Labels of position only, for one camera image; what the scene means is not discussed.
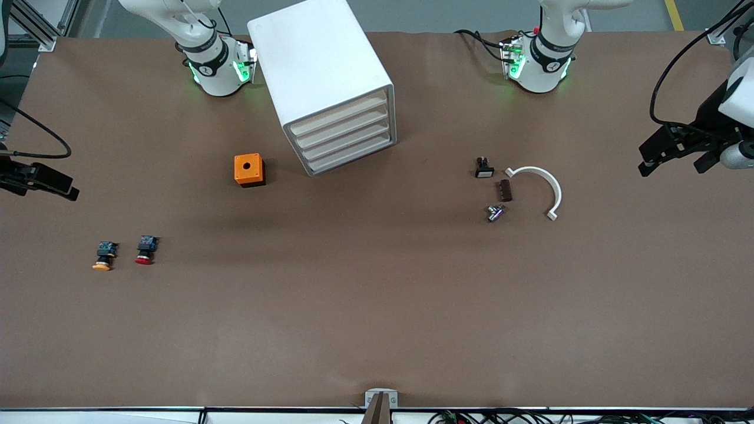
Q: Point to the black switch with white face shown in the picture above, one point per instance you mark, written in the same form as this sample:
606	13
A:
484	171

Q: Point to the orange box with hole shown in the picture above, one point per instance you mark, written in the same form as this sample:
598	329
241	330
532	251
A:
240	162

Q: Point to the white semicircular pipe clamp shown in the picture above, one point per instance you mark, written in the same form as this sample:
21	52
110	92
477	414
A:
533	169

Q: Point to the red push button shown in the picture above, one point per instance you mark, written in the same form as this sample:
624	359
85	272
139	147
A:
145	250

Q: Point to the chrome tee pipe fitting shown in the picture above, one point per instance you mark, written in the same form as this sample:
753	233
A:
495	213

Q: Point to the yellow push button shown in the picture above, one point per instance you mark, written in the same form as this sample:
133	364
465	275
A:
105	253

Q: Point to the aluminium frame post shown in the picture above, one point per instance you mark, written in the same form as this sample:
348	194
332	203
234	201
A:
47	42
714	37

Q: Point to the grey metal table bracket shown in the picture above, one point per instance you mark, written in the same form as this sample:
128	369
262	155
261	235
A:
371	399

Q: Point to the dark brown small block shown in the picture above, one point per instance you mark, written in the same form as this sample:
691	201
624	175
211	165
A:
504	191

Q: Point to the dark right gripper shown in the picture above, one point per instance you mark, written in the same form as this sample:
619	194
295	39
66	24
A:
13	175

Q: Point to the white table edge rail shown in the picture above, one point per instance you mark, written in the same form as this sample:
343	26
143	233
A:
88	418

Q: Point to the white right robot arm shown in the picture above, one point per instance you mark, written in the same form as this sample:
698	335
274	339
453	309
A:
212	65

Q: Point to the white cabinet drawer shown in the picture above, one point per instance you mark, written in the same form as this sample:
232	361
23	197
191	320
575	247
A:
339	115
344	140
347	152
341	127

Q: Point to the brown table cover mat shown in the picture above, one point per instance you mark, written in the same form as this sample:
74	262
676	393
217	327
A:
377	306

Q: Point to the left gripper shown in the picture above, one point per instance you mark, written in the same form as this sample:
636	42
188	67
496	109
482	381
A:
708	119

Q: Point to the white drawer cabinet housing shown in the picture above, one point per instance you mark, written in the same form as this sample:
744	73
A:
312	53

